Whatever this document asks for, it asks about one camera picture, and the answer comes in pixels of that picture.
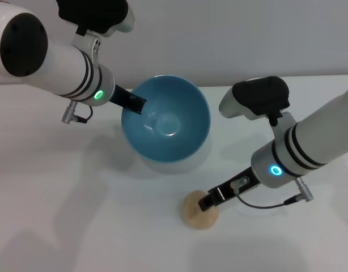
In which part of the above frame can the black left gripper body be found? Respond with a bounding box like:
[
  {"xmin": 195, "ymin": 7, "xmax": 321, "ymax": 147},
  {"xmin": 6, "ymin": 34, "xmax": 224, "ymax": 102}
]
[{"xmin": 108, "ymin": 84, "xmax": 134, "ymax": 110}]

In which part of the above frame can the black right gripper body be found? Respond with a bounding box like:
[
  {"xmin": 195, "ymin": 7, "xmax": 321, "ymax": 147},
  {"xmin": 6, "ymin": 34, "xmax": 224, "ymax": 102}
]
[{"xmin": 208, "ymin": 167, "xmax": 261, "ymax": 205}]

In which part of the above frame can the beige egg yolk pastry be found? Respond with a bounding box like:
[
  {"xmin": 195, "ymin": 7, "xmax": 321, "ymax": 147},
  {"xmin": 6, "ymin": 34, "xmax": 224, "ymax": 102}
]
[{"xmin": 181, "ymin": 190, "xmax": 220, "ymax": 230}]

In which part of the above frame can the blue ceramic bowl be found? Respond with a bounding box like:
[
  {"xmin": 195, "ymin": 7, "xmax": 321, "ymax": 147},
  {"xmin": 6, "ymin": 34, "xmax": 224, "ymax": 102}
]
[{"xmin": 121, "ymin": 75, "xmax": 211, "ymax": 174}]

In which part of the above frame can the left arm cable with plug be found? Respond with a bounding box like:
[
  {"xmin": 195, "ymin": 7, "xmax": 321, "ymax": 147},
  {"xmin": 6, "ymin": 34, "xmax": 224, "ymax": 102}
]
[{"xmin": 62, "ymin": 101, "xmax": 92, "ymax": 124}]

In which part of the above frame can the arm cable with plug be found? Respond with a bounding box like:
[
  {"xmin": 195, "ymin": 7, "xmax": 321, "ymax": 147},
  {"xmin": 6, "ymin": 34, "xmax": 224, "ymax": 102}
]
[
  {"xmin": 230, "ymin": 177, "xmax": 313, "ymax": 209},
  {"xmin": 62, "ymin": 101, "xmax": 92, "ymax": 124}
]

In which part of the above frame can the right arm cable with plug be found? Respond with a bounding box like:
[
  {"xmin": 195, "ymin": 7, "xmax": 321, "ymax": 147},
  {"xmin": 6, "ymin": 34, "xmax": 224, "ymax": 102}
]
[{"xmin": 230, "ymin": 177, "xmax": 313, "ymax": 209}]

